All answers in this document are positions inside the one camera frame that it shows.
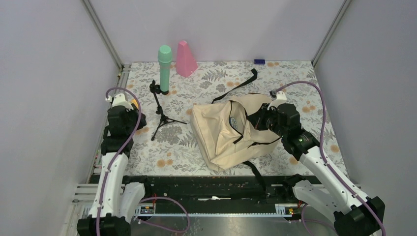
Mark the small blue block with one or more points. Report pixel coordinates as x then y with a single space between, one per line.
259 61

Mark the beige canvas backpack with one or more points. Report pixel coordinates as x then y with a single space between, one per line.
223 147

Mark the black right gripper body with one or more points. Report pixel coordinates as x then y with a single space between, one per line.
268 119

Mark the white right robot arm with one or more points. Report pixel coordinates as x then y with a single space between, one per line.
352 211

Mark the mint green microphone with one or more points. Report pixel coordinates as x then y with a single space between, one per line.
165 56

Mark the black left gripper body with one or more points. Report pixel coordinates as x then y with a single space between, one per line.
133 114

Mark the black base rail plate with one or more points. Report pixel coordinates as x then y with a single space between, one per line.
219 194

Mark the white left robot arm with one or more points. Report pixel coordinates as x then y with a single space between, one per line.
113 206

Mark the pink plastic cone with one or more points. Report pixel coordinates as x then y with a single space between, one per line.
186 65

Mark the black mini tripod stand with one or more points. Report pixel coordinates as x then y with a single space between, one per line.
164 119

